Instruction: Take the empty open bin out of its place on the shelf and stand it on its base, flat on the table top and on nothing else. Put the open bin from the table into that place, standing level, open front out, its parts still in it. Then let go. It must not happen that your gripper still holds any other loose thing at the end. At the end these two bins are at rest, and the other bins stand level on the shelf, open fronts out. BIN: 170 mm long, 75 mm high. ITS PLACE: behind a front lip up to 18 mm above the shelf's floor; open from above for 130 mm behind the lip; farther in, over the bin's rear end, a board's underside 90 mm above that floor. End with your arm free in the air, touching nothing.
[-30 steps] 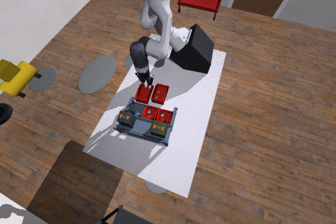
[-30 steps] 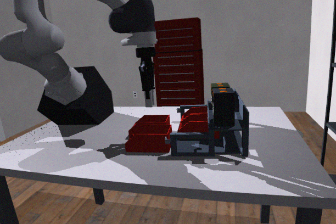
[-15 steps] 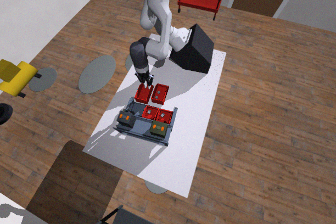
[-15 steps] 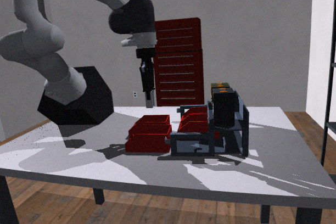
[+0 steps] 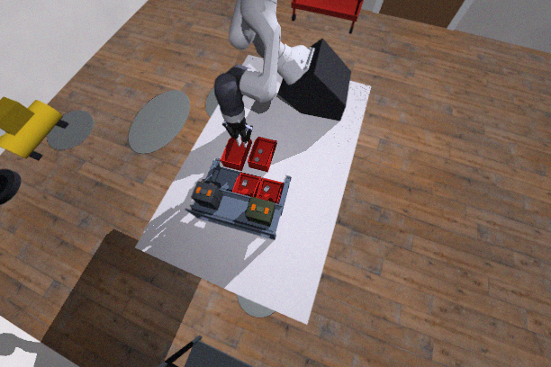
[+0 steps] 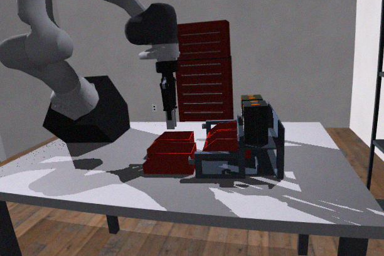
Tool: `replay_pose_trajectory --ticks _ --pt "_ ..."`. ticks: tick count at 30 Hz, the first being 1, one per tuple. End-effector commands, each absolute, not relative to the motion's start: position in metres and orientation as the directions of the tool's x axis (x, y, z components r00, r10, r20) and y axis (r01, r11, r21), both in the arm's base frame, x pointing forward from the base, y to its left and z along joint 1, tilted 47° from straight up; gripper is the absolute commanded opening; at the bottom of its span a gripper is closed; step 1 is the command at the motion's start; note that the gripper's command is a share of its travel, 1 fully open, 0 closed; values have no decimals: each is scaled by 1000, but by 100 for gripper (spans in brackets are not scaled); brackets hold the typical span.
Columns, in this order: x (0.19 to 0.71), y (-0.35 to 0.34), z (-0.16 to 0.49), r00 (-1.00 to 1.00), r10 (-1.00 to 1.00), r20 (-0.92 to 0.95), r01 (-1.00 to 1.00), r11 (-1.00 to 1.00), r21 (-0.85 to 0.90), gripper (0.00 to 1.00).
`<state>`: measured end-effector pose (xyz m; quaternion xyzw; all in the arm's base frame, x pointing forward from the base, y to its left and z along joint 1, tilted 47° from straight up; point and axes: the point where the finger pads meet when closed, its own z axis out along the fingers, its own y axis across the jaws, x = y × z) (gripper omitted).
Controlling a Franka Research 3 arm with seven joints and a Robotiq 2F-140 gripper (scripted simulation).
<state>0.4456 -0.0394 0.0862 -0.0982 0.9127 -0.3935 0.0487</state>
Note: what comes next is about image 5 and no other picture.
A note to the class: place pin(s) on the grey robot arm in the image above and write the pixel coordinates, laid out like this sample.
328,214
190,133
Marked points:
250,19

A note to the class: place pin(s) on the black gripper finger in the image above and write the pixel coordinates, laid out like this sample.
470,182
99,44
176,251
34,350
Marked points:
245,136
231,131

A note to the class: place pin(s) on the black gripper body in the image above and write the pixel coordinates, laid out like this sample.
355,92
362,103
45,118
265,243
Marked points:
237,125

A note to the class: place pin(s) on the red bin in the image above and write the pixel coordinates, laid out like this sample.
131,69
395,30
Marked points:
252,185
273,193
234,156
268,146

